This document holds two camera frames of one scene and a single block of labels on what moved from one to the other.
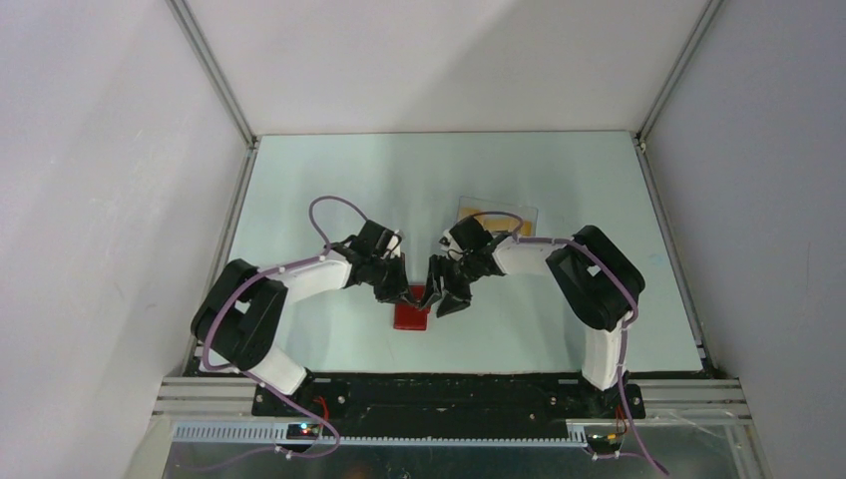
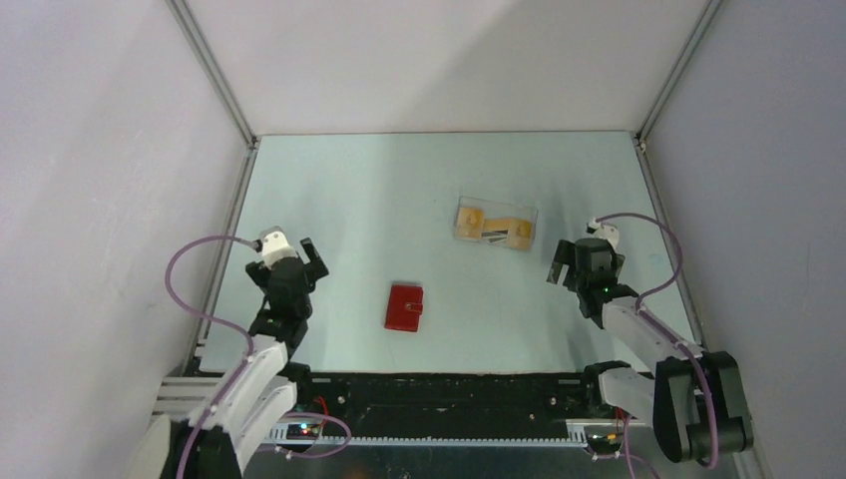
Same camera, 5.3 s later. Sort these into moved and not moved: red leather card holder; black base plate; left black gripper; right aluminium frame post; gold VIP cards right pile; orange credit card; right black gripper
Moved: left black gripper; red leather card holder; right black gripper
Not moved: orange credit card; right aluminium frame post; black base plate; gold VIP cards right pile
